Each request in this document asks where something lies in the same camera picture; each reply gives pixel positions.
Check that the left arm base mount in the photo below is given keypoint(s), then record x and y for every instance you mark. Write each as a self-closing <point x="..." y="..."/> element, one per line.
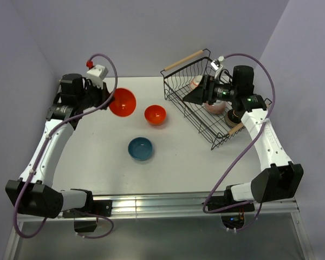
<point x="86" y="221"/>

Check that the blue bowl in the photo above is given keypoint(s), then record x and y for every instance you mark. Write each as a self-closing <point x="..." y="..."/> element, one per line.
<point x="140" y="149"/>

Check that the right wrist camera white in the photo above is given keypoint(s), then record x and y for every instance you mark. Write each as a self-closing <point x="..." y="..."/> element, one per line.
<point x="218" y="66"/>

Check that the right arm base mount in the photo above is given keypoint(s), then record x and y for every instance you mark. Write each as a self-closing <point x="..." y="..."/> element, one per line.
<point x="227" y="204"/>

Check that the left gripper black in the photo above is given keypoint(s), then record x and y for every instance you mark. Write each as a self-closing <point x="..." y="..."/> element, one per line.
<point x="104" y="92"/>

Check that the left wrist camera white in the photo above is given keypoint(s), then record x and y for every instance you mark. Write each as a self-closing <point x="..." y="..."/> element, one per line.
<point x="96" y="73"/>

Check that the black white leaf bowl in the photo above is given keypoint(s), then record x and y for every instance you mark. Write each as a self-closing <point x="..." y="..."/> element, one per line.
<point x="216" y="108"/>

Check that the beige brown bowl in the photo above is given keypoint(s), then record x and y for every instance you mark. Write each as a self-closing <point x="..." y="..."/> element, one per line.
<point x="233" y="118"/>

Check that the black wire dish rack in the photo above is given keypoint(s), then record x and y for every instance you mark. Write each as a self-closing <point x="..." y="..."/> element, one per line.
<point x="177" y="77"/>

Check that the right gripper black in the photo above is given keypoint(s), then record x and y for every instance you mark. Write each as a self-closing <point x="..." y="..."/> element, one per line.
<point x="203" y="92"/>

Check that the aluminium mounting rail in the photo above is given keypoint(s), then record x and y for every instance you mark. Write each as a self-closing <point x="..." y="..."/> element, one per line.
<point x="165" y="205"/>

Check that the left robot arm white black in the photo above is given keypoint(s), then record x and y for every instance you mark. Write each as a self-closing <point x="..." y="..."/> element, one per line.
<point x="32" y="194"/>

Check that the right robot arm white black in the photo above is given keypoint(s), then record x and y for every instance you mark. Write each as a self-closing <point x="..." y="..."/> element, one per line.
<point x="279" y="177"/>

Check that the white orange floral bowl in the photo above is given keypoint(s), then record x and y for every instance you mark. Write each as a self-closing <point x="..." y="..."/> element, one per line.
<point x="195" y="82"/>

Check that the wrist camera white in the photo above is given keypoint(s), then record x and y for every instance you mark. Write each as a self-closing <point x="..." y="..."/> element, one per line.
<point x="218" y="66"/>
<point x="96" y="73"/>

